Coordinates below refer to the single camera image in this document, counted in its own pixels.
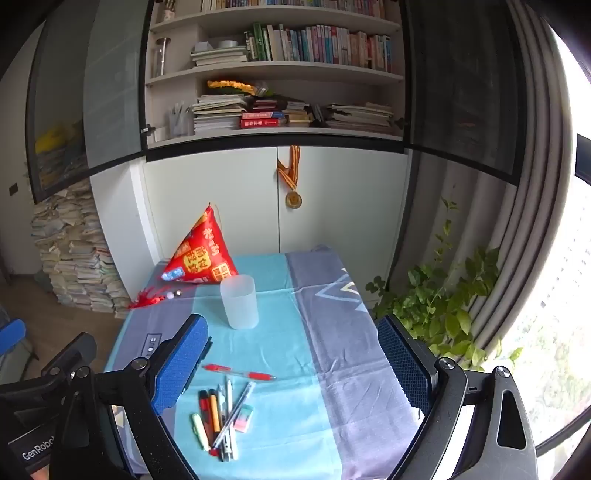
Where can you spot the white bookshelf cabinet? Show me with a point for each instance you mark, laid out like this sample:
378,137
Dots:
221,184

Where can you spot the red black marker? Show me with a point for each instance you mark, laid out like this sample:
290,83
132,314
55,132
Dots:
204,410

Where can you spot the white pen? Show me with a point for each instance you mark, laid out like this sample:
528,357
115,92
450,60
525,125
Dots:
229,397

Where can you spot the stack of grey books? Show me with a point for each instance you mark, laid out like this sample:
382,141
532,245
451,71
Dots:
217,56

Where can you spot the red clear pen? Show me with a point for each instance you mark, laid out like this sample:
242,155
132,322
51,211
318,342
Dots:
258,375

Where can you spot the frosted glass cabinet door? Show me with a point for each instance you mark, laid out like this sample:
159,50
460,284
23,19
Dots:
111,92

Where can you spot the glass vase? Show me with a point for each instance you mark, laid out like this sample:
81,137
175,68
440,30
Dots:
161,57

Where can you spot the small stack of books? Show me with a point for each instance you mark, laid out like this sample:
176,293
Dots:
298,114

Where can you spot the stack of worn books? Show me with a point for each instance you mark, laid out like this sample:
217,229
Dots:
360,117

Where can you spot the tall pile of books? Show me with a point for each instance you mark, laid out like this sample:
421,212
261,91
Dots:
74,258

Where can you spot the red triangular pouch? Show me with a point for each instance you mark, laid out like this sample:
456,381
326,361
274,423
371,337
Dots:
203,254

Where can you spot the clear pen holder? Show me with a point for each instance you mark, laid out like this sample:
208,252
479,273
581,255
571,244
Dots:
180,122

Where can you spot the blue chair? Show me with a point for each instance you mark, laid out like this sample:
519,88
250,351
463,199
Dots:
11,337

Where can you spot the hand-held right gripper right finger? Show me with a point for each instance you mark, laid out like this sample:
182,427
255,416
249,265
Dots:
404,364

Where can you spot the row of books under ceiling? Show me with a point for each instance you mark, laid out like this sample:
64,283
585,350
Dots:
295,4

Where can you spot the red hardcover books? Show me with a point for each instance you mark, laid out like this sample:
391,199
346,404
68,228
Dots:
262,120

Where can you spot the red tassel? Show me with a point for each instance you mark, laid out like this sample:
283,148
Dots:
147,297

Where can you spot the grey pen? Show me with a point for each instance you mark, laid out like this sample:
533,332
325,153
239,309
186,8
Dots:
221,415

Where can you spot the pink green eraser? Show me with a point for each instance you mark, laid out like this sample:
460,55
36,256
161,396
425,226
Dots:
244,417

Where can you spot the white mug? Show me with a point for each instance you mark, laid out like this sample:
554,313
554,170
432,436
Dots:
168,13

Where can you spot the green potted plant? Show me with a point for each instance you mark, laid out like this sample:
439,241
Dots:
443,304

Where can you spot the yellow bag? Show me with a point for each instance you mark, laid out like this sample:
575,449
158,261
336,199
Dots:
57,138

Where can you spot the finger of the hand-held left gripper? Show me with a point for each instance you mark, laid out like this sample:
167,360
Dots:
64,355

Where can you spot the dark glass cabinet door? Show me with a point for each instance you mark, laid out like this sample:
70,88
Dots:
461,92

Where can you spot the blue grey tablecloth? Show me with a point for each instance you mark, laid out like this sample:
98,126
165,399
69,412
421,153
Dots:
295,369

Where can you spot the orange pen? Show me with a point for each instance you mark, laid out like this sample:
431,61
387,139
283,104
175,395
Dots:
214,410

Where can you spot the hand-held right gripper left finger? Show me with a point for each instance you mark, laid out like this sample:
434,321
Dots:
180,364

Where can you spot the stack of pale workbooks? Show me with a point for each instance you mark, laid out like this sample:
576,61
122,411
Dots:
217,115

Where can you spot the grey tape roll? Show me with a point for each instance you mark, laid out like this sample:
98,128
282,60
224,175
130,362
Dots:
227,44

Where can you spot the green highlighter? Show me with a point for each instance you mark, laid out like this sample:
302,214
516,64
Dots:
199,429

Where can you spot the yellow artificial flowers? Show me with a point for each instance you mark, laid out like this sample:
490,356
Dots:
228,86

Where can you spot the gold medal with ribbon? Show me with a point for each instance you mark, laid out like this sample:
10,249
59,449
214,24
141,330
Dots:
293,198

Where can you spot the frosted plastic cup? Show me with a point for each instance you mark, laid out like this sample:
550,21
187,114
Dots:
239,302

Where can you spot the wall socket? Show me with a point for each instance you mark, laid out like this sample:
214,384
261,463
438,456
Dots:
14,188

